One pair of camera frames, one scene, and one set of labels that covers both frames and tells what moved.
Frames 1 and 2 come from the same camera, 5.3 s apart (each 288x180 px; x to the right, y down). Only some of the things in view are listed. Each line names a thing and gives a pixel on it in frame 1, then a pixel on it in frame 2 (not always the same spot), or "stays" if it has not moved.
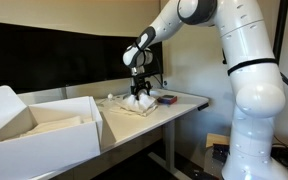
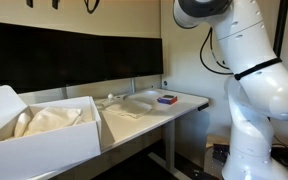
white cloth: x=144 y=102 to x=46 y=119
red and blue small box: x=167 y=99 stays
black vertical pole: x=280 y=28 stays
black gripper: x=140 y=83 to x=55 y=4
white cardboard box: x=24 y=142 stays
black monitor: x=27 y=58 stays
